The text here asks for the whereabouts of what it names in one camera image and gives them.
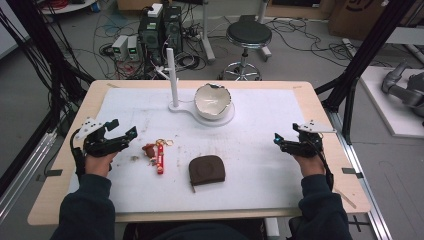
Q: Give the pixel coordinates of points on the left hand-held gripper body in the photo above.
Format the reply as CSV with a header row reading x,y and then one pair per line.
x,y
100,145

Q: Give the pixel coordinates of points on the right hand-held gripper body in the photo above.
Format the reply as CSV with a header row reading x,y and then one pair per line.
x,y
305,146

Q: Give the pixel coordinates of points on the person's left hand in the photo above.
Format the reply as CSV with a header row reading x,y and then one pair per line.
x,y
98,165

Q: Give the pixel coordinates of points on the person's right hand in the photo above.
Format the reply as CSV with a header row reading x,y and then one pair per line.
x,y
311,166

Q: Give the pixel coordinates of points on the wooden table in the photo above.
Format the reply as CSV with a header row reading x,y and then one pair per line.
x,y
336,173

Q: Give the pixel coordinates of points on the white table mat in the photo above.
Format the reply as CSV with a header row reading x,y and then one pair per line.
x,y
250,173

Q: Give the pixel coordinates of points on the black tape strip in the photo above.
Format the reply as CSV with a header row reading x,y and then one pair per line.
x,y
53,173
351,172

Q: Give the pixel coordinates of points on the white stand with pole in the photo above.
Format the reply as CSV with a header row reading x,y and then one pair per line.
x,y
173,76

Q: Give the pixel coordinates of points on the grey power supply unit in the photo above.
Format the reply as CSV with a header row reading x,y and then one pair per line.
x,y
133,48
119,47

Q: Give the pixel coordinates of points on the white eggshell-shaped bowl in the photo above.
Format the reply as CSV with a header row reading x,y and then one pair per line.
x,y
212,101

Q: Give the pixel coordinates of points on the brown pouch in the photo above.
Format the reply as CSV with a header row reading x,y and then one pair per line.
x,y
206,170

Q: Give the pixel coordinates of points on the white platform board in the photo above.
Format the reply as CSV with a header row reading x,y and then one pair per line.
x,y
383,113

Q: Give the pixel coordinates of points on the black computer tower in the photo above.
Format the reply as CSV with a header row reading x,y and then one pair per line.
x,y
172,30
150,40

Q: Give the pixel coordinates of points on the white desk leg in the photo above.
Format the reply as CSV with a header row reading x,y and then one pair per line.
x,y
207,33
264,30

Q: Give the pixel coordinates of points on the black round stool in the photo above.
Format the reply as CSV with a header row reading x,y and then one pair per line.
x,y
249,33

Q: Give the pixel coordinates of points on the person's dark torso clothing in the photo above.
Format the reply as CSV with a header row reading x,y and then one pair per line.
x,y
196,232

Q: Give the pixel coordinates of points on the white box on tower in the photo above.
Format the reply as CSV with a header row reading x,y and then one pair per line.
x,y
155,10

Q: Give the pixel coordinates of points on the cardboard box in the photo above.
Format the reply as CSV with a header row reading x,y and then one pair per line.
x,y
353,16

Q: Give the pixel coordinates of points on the aluminium rail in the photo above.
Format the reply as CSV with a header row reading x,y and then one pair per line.
x,y
23,180
363,186

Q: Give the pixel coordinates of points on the black metal frame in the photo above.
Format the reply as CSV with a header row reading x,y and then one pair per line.
x,y
20,16
366,50

